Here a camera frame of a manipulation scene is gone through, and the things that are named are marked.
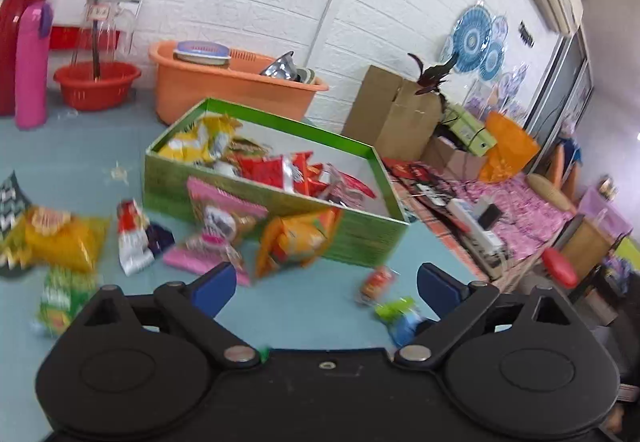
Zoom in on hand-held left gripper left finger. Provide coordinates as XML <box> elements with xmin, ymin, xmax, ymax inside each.
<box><xmin>77</xmin><ymin>261</ymin><xmax>262</xmax><ymax>369</ymax></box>

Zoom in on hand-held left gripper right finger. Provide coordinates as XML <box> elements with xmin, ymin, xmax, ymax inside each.
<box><xmin>394</xmin><ymin>262</ymin><xmax>577</xmax><ymax>369</ymax></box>

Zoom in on blue green snack packet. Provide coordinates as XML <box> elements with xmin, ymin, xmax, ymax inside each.
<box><xmin>374</xmin><ymin>297</ymin><xmax>426</xmax><ymax>348</ymax></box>

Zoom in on small red snack packet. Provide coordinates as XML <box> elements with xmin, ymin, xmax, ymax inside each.
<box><xmin>359</xmin><ymin>266</ymin><xmax>398</xmax><ymax>305</ymax></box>

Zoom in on pink snack packet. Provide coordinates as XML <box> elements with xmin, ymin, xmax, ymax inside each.
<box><xmin>162</xmin><ymin>176</ymin><xmax>271</xmax><ymax>287</ymax></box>

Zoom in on dark blue small packet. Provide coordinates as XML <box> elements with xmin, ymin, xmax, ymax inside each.
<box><xmin>147</xmin><ymin>222</ymin><xmax>176</xmax><ymax>258</ymax></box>

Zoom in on green cardboard box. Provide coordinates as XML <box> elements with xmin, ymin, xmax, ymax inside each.
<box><xmin>142</xmin><ymin>97</ymin><xmax>410</xmax><ymax>269</ymax></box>

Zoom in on orange snack packet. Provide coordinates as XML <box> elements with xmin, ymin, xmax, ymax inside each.
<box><xmin>255</xmin><ymin>208</ymin><xmax>343</xmax><ymax>279</ymax></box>

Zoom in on red white snack packet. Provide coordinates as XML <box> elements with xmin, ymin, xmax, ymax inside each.
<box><xmin>116</xmin><ymin>199</ymin><xmax>156</xmax><ymax>277</ymax></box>

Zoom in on large red snack packet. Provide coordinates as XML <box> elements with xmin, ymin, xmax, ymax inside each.
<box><xmin>235</xmin><ymin>152</ymin><xmax>313</xmax><ymax>195</ymax></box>

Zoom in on clear red snack packet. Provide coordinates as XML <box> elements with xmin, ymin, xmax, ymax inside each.
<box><xmin>295</xmin><ymin>161</ymin><xmax>377</xmax><ymax>209</ymax></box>

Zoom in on yellow chips packet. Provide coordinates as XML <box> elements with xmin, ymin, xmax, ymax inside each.
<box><xmin>157</xmin><ymin>115</ymin><xmax>243</xmax><ymax>166</ymax></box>

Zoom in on green pea snack packet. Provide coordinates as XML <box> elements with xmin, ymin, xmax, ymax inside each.
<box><xmin>32</xmin><ymin>267</ymin><xmax>98</xmax><ymax>338</ymax></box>

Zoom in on yellow snack packet red label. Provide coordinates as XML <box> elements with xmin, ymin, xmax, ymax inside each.
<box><xmin>0</xmin><ymin>205</ymin><xmax>112</xmax><ymax>275</ymax></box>

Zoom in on checkered cloth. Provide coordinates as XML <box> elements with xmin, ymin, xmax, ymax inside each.
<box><xmin>382</xmin><ymin>157</ymin><xmax>506</xmax><ymax>280</ymax></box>

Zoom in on white power strip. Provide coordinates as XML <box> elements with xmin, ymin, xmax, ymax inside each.
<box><xmin>446</xmin><ymin>199</ymin><xmax>503</xmax><ymax>253</ymax></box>

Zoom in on black adapter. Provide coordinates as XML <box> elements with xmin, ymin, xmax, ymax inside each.
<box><xmin>477</xmin><ymin>202</ymin><xmax>503</xmax><ymax>230</ymax></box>

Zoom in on teal printed tablecloth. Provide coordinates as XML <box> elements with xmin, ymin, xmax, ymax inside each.
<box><xmin>0</xmin><ymin>107</ymin><xmax>501</xmax><ymax>373</ymax></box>

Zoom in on red printed booklet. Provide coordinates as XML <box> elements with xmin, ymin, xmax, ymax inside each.
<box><xmin>387</xmin><ymin>161</ymin><xmax>453</xmax><ymax>208</ymax></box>

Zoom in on pink patterned cloth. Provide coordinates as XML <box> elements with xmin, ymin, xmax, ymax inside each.
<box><xmin>450</xmin><ymin>169</ymin><xmax>576</xmax><ymax>273</ymax></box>

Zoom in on red oval object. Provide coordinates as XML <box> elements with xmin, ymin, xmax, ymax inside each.
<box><xmin>541</xmin><ymin>247</ymin><xmax>580</xmax><ymax>289</ymax></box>

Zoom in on small cardboard box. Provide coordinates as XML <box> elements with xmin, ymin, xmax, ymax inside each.
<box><xmin>422</xmin><ymin>135</ymin><xmax>488</xmax><ymax>180</ymax></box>

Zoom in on tan cushion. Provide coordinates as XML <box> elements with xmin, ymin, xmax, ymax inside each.
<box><xmin>527</xmin><ymin>172</ymin><xmax>578</xmax><ymax>213</ymax></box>

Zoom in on orange bag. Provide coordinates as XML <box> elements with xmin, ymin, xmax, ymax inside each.
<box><xmin>477</xmin><ymin>111</ymin><xmax>541</xmax><ymax>183</ymax></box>

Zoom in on small green box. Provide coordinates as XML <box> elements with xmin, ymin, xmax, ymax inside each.
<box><xmin>442</xmin><ymin>102</ymin><xmax>498</xmax><ymax>158</ymax></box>

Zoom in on large cardboard box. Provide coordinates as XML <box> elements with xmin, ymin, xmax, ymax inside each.
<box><xmin>341</xmin><ymin>64</ymin><xmax>443</xmax><ymax>160</ymax></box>

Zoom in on blue orange doll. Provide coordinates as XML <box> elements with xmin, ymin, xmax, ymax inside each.
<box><xmin>547</xmin><ymin>119</ymin><xmax>583</xmax><ymax>200</ymax></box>

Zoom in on orange basin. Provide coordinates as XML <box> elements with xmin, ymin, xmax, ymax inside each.
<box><xmin>148</xmin><ymin>41</ymin><xmax>330</xmax><ymax>127</ymax></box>

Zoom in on dark red plant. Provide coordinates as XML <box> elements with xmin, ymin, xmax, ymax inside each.
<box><xmin>407</xmin><ymin>52</ymin><xmax>458</xmax><ymax>96</ymax></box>

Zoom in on metal bowl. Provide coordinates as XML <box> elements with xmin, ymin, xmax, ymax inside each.
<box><xmin>259</xmin><ymin>51</ymin><xmax>317</xmax><ymax>84</ymax></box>

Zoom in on red basin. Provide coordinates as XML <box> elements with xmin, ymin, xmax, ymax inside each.
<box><xmin>53</xmin><ymin>61</ymin><xmax>142</xmax><ymax>112</ymax></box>

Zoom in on small blue round decoration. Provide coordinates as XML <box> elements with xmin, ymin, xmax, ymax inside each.
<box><xmin>480</xmin><ymin>40</ymin><xmax>506</xmax><ymax>82</ymax></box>

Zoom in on blue lid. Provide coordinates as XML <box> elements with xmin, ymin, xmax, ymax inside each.
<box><xmin>173</xmin><ymin>40</ymin><xmax>232</xmax><ymax>68</ymax></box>

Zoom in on large blue round decoration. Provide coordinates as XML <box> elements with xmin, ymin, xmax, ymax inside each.
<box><xmin>447</xmin><ymin>5</ymin><xmax>493</xmax><ymax>74</ymax></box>

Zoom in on glass pitcher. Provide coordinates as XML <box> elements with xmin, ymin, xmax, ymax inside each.
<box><xmin>70</xmin><ymin>0</ymin><xmax>136</xmax><ymax>68</ymax></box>

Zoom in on pink bottle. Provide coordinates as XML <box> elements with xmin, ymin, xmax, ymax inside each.
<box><xmin>14</xmin><ymin>1</ymin><xmax>53</xmax><ymax>130</ymax></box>

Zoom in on red thermos jug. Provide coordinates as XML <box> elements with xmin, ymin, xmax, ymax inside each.
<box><xmin>0</xmin><ymin>0</ymin><xmax>51</xmax><ymax>117</ymax></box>

